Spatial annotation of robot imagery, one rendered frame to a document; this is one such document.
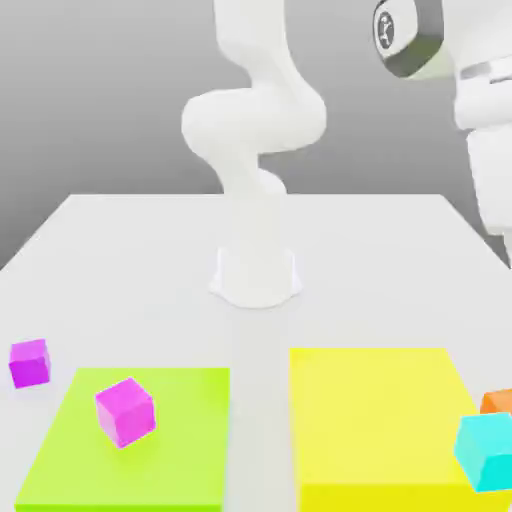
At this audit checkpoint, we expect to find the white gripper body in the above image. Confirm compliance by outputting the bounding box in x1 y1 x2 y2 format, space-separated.
454 54 512 132

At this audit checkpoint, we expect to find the small orange cube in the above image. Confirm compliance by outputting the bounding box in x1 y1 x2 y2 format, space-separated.
479 388 512 417

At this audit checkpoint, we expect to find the small cyan cube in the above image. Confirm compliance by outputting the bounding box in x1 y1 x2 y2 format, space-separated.
452 411 512 494

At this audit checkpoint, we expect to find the small magenta cube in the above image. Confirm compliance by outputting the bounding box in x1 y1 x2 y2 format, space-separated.
94 376 158 450
8 337 53 390

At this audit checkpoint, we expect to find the large yellow box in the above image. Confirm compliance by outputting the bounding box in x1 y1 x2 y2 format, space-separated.
288 346 482 512

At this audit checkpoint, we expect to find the large lime green box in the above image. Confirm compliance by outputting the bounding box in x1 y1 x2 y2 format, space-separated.
13 366 232 512

